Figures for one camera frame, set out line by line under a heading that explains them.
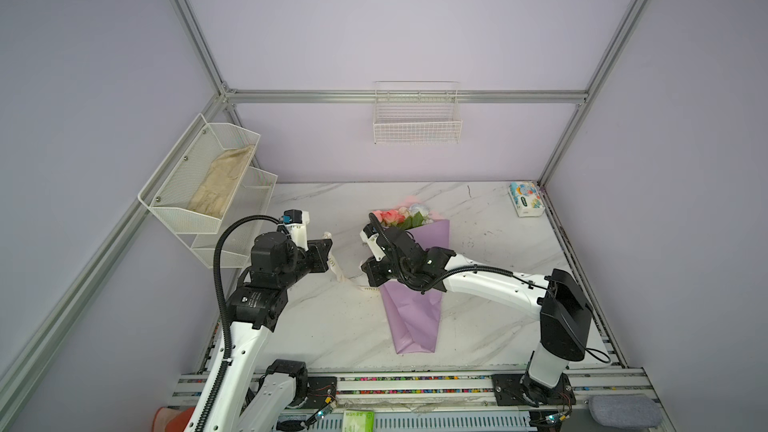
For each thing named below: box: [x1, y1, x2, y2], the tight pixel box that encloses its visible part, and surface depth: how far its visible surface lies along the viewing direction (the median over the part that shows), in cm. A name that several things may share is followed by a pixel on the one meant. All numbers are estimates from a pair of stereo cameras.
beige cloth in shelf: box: [187, 145, 255, 217], surface depth 80 cm
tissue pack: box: [508, 181, 546, 217], surface depth 112 cm
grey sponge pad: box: [588, 394, 663, 431], surface depth 70 cm
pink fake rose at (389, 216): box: [372, 209, 405, 225], surface depth 106 cm
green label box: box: [342, 410, 375, 432], surface depth 69 cm
